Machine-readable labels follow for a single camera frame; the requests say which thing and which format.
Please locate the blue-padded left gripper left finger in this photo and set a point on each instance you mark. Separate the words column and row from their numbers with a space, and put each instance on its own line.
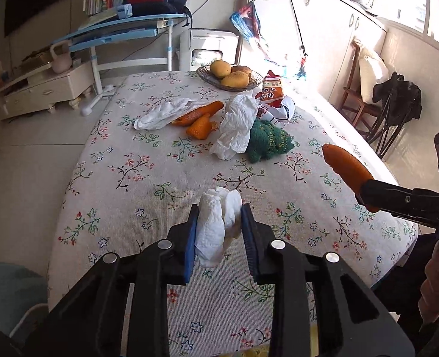
column 189, row 247

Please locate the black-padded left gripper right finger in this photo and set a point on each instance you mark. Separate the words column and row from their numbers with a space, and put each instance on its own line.
column 257, row 238

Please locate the small white tissue wad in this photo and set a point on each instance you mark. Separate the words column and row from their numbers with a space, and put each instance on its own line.
column 219, row 223

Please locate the green knitted cloth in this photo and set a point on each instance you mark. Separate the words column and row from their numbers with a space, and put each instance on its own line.
column 267, row 141

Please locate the orange peel short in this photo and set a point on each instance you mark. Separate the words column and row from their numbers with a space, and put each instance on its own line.
column 202, row 127

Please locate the white tissue paper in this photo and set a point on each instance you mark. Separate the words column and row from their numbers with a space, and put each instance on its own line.
column 164, row 113

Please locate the orange peel curved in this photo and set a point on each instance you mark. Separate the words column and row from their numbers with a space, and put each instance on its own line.
column 190, row 118

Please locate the white plastic bag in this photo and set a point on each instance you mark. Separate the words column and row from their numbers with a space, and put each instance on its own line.
column 234, row 130

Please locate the red orange snack bag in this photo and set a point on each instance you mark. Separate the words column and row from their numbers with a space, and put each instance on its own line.
column 274, row 106

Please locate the person's right hand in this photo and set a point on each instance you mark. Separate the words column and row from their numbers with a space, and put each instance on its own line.
column 429, row 301

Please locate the floral tablecloth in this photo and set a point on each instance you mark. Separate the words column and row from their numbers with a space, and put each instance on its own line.
column 130, row 186

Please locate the wooden chair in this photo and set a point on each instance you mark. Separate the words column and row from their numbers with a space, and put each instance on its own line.
column 360, row 115

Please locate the white cushion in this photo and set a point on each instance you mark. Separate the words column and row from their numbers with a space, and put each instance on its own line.
column 373, row 71

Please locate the yellow mango front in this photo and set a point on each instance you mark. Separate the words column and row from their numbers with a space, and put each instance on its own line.
column 237, row 80

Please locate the yellow mango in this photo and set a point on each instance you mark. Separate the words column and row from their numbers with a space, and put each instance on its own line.
column 220, row 69
column 237, row 80

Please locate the yellow mango left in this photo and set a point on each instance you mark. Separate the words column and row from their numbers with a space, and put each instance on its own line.
column 220, row 69

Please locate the brown mango right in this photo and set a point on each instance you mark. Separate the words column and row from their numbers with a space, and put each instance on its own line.
column 241, row 68

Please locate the white air purifier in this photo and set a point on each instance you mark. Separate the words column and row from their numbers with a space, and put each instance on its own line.
column 201, row 47

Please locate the blue study desk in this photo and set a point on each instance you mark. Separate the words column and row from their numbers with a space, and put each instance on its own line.
column 119, row 31

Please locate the white tv cabinet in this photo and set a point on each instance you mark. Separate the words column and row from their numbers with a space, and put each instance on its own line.
column 24, row 97

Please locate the white balcony cabinet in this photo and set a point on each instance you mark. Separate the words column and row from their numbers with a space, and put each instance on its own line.
column 315, row 35

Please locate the pink kettlebell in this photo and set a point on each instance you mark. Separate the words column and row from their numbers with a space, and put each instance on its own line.
column 61, row 62

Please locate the colourful kite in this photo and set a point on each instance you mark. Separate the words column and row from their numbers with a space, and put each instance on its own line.
column 249, row 24

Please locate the wire fruit basket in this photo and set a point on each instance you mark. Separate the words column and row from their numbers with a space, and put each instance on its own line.
column 204, row 73

